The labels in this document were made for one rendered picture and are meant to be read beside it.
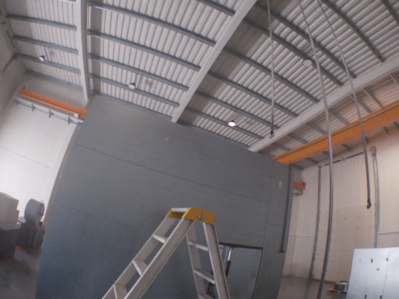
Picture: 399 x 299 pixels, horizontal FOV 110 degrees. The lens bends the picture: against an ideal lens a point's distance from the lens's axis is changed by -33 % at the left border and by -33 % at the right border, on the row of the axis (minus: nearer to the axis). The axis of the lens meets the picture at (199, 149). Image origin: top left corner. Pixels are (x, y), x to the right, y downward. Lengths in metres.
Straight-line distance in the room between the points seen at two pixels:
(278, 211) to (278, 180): 0.38
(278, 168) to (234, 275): 4.47
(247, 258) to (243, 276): 0.56
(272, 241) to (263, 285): 0.54
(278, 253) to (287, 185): 0.86
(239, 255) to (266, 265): 3.97
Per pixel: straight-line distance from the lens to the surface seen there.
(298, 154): 11.11
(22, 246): 7.04
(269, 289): 2.67
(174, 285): 2.09
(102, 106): 2.18
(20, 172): 11.87
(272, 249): 2.56
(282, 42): 7.32
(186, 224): 1.22
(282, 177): 2.70
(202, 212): 1.23
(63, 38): 10.31
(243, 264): 6.53
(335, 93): 9.15
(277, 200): 2.59
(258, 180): 2.43
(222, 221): 2.15
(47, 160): 11.36
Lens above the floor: 2.19
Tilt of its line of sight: 22 degrees up
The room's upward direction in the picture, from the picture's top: 12 degrees clockwise
